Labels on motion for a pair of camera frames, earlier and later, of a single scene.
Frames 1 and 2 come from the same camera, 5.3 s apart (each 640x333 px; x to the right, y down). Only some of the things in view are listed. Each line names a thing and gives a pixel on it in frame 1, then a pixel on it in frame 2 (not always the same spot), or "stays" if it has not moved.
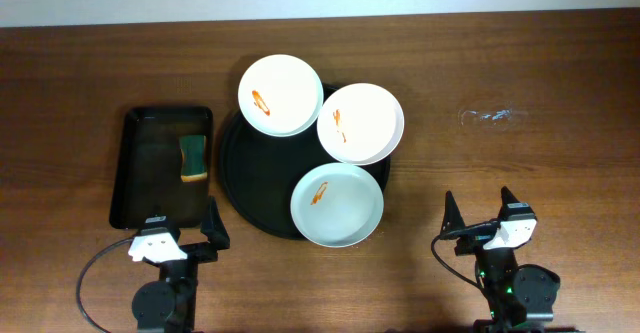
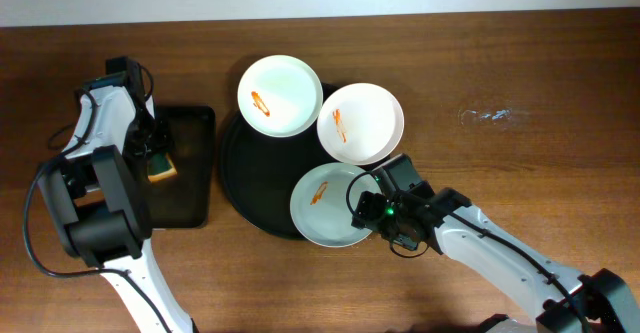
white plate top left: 280,95 stays
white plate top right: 360,124 stays
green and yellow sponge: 193,158 to 160,167
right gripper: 473,233 to 364,209
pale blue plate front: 337,204 stays
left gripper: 195,252 to 156,143
